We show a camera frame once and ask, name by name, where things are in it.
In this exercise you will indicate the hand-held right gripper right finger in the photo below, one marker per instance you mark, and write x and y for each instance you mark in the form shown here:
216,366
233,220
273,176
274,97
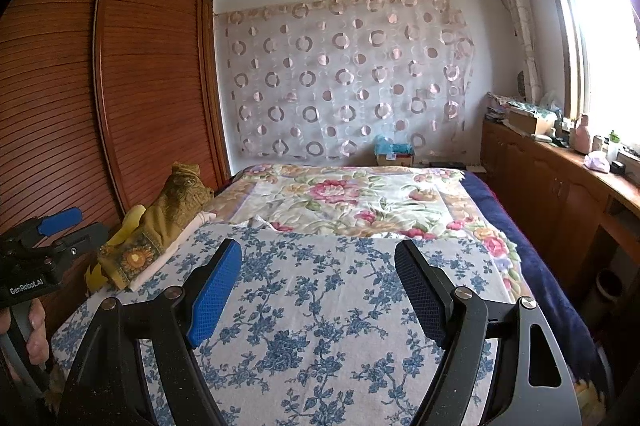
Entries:
420,291

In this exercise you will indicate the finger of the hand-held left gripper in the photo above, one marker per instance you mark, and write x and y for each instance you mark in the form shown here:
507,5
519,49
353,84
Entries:
85,238
60,221

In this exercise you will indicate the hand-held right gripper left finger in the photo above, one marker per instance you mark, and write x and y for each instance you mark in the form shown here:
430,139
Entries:
215,296

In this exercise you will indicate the olive patterned garment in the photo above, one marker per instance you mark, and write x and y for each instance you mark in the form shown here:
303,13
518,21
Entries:
165,216

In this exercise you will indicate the person's left hand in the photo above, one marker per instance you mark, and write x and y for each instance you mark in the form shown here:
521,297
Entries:
37,336

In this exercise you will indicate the navy blanket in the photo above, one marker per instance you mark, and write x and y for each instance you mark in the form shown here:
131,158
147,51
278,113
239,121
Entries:
525,246

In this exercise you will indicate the pink floral bedspread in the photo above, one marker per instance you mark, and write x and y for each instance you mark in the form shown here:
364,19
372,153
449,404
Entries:
350,196

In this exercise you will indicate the small cardboard box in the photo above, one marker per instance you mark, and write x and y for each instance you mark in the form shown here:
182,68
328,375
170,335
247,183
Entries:
395,160

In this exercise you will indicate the blue plastic bag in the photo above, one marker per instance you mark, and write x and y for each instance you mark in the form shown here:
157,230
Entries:
392,145

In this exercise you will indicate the long wooden cabinet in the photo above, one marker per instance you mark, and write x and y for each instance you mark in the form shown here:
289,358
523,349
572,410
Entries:
540,186

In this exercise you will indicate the wooden slatted wardrobe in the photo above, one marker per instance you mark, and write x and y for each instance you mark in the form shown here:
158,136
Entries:
150,81

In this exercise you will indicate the grey cylinder pot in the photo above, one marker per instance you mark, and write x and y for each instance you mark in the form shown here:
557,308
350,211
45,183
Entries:
602,296

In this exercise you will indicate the stack of books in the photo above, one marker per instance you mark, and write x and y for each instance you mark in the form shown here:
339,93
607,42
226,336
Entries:
496,108

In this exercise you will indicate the flat cardboard box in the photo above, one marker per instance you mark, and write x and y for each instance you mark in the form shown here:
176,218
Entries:
530,122

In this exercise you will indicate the pink crumpled cloth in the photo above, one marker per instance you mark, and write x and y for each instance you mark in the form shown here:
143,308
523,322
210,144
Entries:
597,162

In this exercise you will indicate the pink bottle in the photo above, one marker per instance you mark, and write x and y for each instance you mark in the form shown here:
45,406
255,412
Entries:
581,136

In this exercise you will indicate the circle print sheer curtain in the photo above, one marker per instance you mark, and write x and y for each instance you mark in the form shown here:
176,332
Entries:
340,76

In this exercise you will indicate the white plastic bag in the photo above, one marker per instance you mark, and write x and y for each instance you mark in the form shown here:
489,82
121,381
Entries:
551,102

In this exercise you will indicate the small black box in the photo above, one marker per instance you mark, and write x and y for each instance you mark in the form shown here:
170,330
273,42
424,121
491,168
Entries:
618,168

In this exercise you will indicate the patterned window curtain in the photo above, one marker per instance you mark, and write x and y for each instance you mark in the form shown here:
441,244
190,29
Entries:
522,31

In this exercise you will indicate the window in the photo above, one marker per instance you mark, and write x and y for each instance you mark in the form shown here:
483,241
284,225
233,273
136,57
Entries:
595,46

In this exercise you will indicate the dark oval wall ornament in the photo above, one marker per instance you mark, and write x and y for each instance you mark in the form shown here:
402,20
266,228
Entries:
522,85

